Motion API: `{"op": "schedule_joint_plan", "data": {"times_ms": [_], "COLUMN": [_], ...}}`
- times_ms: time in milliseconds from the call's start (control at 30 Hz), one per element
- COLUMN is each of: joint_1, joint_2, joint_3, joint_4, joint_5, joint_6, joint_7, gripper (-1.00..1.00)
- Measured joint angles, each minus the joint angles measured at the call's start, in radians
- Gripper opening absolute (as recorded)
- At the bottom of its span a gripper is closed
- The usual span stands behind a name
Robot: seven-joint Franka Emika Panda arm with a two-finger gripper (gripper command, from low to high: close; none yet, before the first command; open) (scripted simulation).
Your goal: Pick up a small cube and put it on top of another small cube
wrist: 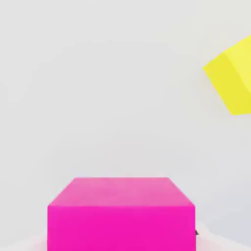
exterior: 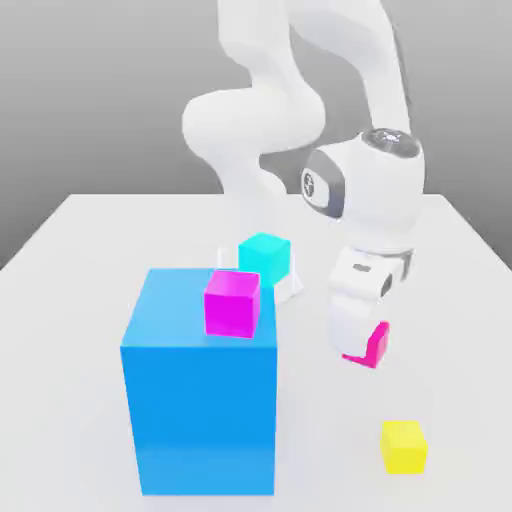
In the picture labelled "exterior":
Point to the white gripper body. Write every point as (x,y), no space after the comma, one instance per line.
(352,312)

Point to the small pink cube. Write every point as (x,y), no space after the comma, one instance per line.
(378,346)

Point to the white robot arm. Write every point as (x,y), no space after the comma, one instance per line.
(256,116)

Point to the small cyan cube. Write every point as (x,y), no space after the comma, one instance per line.
(266,258)

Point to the small magenta cube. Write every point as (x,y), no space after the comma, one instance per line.
(230,310)

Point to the small yellow cube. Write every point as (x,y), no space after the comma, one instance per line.
(403,448)

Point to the large blue box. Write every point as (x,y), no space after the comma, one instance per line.
(200,408)

